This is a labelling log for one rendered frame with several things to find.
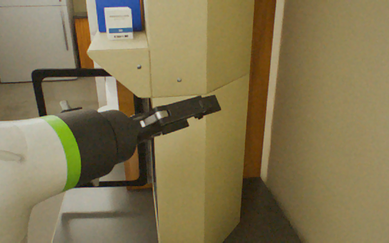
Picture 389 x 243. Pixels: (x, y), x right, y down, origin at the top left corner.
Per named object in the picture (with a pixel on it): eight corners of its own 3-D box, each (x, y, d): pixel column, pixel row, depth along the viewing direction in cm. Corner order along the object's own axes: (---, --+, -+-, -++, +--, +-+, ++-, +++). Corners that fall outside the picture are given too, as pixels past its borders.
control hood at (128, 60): (144, 59, 98) (143, 23, 93) (152, 98, 68) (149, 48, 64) (103, 61, 96) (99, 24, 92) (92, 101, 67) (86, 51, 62)
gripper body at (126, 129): (103, 103, 43) (154, 93, 50) (72, 126, 48) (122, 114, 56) (126, 158, 42) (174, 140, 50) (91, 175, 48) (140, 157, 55)
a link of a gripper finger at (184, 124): (165, 134, 60) (162, 135, 61) (189, 126, 66) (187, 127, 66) (158, 118, 60) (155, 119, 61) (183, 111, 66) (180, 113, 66)
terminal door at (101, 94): (147, 186, 113) (139, 67, 97) (53, 188, 112) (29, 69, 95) (148, 184, 114) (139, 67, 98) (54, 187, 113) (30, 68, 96)
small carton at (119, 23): (130, 35, 77) (127, 6, 75) (133, 38, 73) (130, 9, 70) (107, 36, 76) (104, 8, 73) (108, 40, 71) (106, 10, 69)
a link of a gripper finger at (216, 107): (187, 101, 56) (190, 99, 55) (211, 96, 61) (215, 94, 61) (195, 118, 55) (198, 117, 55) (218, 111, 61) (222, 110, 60)
